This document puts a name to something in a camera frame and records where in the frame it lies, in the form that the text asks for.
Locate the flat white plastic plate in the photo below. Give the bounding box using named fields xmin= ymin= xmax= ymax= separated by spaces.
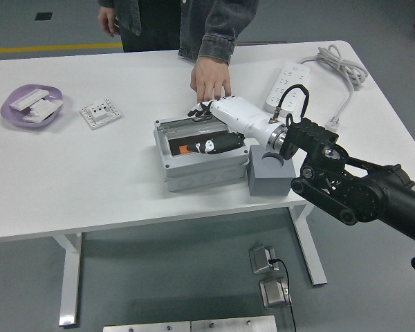
xmin=22 ymin=100 xmax=64 ymax=123

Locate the person's left hand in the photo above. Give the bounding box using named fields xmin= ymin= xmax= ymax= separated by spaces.
xmin=190 ymin=55 xmax=232 ymax=104

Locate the silver floor outlet box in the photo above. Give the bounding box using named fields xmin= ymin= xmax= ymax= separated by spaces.
xmin=248 ymin=245 xmax=277 ymax=275
xmin=259 ymin=277 xmax=293 ymax=308

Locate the grey plastic junction box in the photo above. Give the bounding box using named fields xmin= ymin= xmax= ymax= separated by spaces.
xmin=154 ymin=116 xmax=250 ymax=193

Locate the grey cube with round hole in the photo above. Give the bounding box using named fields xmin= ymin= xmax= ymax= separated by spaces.
xmin=248 ymin=145 xmax=297 ymax=197

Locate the person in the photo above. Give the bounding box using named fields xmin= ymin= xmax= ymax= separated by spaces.
xmin=98 ymin=0 xmax=212 ymax=53

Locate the small white plastic part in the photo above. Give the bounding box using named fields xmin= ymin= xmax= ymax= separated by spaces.
xmin=29 ymin=98 xmax=55 ymax=117

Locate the long white switch module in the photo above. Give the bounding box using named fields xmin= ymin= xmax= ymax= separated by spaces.
xmin=9 ymin=89 xmax=50 ymax=111

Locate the white power strip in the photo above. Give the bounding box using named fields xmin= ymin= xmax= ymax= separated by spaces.
xmin=264 ymin=61 xmax=311 ymax=117

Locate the white wall socket panel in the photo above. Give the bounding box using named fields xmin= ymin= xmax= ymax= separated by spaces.
xmin=80 ymin=98 xmax=122 ymax=131

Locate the person's right hand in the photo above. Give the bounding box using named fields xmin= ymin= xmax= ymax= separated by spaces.
xmin=98 ymin=6 xmax=121 ymax=38

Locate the clear hinged box lid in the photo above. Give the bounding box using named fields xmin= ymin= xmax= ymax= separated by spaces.
xmin=155 ymin=115 xmax=237 ymax=134

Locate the silver metal plate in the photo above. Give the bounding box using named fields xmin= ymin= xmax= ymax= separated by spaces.
xmin=190 ymin=315 xmax=277 ymax=332
xmin=102 ymin=321 xmax=191 ymax=332

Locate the purple plate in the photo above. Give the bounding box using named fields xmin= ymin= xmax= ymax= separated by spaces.
xmin=0 ymin=84 xmax=64 ymax=131

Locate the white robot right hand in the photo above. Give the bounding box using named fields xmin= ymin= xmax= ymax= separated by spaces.
xmin=187 ymin=96 xmax=281 ymax=156

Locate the white table leg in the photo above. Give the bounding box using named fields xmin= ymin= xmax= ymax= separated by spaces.
xmin=51 ymin=232 xmax=83 ymax=328
xmin=287 ymin=203 xmax=328 ymax=287

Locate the black floor cable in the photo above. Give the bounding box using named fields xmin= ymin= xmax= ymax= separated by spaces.
xmin=268 ymin=258 xmax=297 ymax=332

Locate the white power cord with plug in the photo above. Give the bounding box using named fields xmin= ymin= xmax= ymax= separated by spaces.
xmin=298 ymin=44 xmax=369 ymax=132

